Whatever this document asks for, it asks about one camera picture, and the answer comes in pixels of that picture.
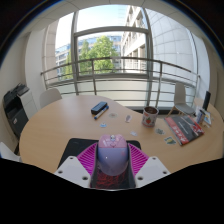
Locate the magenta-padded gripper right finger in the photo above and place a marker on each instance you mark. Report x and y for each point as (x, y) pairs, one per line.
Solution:
(151, 170)

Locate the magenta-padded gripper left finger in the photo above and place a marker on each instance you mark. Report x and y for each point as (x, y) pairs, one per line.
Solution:
(71, 170)

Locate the pink and lilac computer mouse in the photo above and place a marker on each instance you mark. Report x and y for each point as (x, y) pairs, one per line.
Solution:
(112, 156)

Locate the black mouse pad red print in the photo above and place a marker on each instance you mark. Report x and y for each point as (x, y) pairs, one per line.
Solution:
(80, 145)

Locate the small sticker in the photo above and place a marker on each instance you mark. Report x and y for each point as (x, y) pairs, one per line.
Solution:
(128, 118)
(160, 131)
(170, 140)
(133, 133)
(112, 115)
(103, 125)

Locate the red and blue magazine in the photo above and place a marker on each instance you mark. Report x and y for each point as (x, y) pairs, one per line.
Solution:
(184, 129)

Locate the blue marker pen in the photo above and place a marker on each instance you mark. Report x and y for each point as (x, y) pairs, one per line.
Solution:
(101, 112)

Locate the white plastic chair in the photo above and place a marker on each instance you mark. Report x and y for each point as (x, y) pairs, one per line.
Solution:
(8, 154)
(180, 98)
(50, 97)

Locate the black whiteboard eraser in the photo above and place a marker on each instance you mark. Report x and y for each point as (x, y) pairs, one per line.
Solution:
(99, 107)

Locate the blue and white printed can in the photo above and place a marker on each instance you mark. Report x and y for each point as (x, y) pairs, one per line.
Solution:
(200, 117)

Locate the light coloured printed booklet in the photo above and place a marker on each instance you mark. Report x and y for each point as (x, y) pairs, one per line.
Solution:
(207, 117)

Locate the black and white office printer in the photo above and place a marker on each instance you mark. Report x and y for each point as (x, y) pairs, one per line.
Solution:
(15, 110)

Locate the black cylinder speaker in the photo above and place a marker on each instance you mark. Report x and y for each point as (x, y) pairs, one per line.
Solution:
(206, 100)

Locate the metal balcony railing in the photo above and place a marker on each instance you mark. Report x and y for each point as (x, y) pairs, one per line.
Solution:
(116, 59)

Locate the green tree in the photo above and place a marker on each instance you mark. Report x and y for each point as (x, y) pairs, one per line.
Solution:
(100, 53)

